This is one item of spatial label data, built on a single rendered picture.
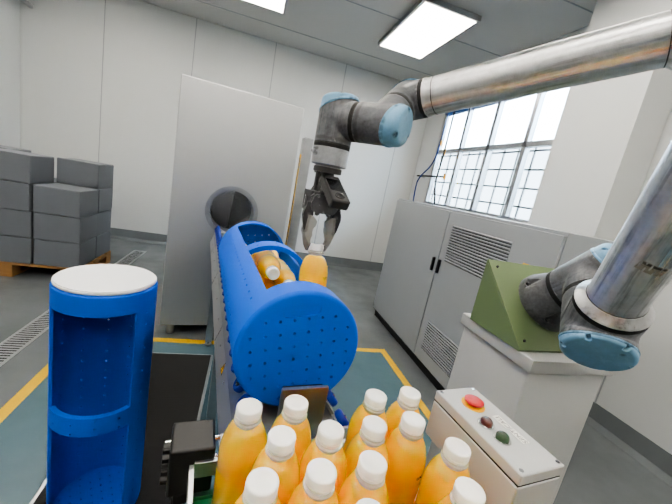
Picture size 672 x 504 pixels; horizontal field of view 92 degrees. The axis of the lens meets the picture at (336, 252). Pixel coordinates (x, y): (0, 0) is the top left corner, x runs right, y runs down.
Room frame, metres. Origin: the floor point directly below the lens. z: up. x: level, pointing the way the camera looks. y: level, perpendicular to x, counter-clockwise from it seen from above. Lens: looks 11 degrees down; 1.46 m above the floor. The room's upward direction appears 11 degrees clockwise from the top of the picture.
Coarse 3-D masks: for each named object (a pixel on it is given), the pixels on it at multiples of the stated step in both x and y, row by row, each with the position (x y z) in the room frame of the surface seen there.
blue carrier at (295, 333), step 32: (256, 224) 1.40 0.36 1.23; (224, 256) 1.14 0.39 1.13; (288, 256) 1.35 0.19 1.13; (224, 288) 0.94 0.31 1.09; (256, 288) 0.71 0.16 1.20; (288, 288) 0.67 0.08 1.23; (320, 288) 0.70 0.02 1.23; (256, 320) 0.62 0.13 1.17; (288, 320) 0.64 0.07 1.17; (320, 320) 0.67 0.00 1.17; (352, 320) 0.70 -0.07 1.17; (256, 352) 0.62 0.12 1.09; (288, 352) 0.65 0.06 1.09; (320, 352) 0.68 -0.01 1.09; (352, 352) 0.71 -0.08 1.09; (256, 384) 0.62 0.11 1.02; (288, 384) 0.65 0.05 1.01
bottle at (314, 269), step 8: (312, 256) 0.80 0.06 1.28; (320, 256) 0.81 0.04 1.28; (304, 264) 0.79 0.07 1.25; (312, 264) 0.78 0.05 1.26; (320, 264) 0.79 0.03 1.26; (304, 272) 0.78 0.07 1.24; (312, 272) 0.78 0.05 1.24; (320, 272) 0.78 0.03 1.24; (304, 280) 0.78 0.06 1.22; (312, 280) 0.77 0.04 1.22; (320, 280) 0.78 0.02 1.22
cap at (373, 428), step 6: (366, 420) 0.45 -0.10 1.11; (372, 420) 0.46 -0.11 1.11; (378, 420) 0.46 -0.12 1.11; (366, 426) 0.44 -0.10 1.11; (372, 426) 0.44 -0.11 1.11; (378, 426) 0.45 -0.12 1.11; (384, 426) 0.45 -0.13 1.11; (366, 432) 0.44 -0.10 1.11; (372, 432) 0.43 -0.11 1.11; (378, 432) 0.43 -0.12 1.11; (384, 432) 0.44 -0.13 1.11; (366, 438) 0.44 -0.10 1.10; (372, 438) 0.43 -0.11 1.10; (378, 438) 0.43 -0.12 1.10
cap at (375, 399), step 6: (372, 390) 0.54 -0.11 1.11; (378, 390) 0.54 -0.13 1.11; (366, 396) 0.52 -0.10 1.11; (372, 396) 0.52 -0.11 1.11; (378, 396) 0.52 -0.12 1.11; (384, 396) 0.52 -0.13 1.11; (366, 402) 0.51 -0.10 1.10; (372, 402) 0.51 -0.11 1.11; (378, 402) 0.51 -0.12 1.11; (384, 402) 0.51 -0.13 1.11; (372, 408) 0.51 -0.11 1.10; (378, 408) 0.51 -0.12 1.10
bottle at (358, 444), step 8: (360, 432) 0.45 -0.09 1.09; (352, 440) 0.45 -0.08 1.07; (360, 440) 0.45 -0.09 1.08; (368, 440) 0.44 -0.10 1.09; (384, 440) 0.44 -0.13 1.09; (352, 448) 0.44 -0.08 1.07; (360, 448) 0.43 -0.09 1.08; (368, 448) 0.43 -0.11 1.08; (376, 448) 0.44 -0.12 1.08; (384, 448) 0.44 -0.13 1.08; (352, 456) 0.43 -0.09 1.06; (384, 456) 0.43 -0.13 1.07; (352, 464) 0.43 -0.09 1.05
